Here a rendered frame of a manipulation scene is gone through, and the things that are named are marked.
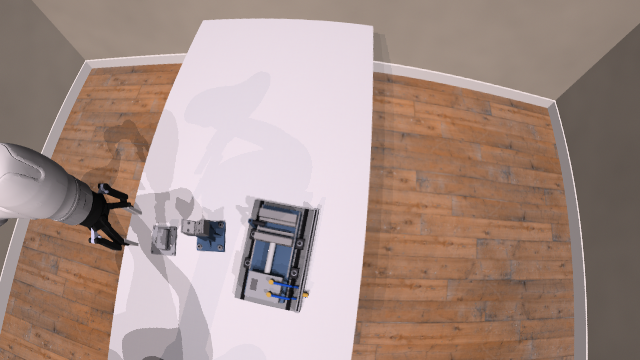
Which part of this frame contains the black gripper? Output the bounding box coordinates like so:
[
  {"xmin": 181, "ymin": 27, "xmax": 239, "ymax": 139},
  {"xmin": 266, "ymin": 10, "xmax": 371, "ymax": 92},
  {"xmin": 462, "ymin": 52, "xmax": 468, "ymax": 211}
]
[{"xmin": 79, "ymin": 183, "xmax": 142, "ymax": 251}]

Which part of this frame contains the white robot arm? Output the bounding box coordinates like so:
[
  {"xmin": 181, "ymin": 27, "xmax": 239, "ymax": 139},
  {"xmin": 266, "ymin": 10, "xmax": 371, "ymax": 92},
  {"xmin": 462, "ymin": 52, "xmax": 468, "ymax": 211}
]
[{"xmin": 0, "ymin": 143, "xmax": 93, "ymax": 226}]

